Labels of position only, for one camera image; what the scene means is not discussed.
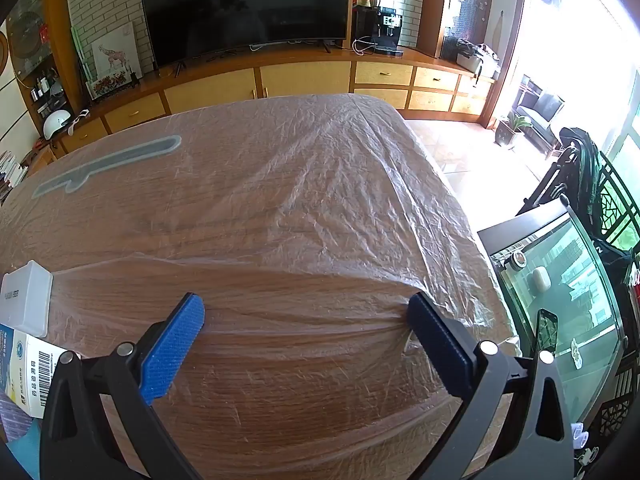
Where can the black flat screen television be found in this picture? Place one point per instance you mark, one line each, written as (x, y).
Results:
(183, 29)

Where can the black coffee machine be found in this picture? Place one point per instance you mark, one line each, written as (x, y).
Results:
(386, 31)

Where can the grey armchair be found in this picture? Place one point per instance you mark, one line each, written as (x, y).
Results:
(539, 108)

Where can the white dome helmet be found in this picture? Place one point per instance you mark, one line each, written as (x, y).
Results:
(56, 121)

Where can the white plastic box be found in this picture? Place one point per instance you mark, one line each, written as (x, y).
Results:
(25, 299)

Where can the potted green plant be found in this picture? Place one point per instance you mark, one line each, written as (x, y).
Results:
(509, 127)

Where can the blue white medicine carton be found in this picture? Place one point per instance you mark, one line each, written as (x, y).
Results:
(27, 368)

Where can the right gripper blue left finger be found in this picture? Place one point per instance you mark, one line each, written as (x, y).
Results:
(165, 346)

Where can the black smartphone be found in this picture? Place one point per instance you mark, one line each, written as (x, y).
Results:
(547, 327)

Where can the horse picture on canvas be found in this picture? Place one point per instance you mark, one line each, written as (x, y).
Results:
(115, 51)

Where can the black folded stroller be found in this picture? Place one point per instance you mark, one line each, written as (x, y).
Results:
(574, 175)

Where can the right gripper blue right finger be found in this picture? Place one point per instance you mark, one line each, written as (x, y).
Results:
(447, 343)

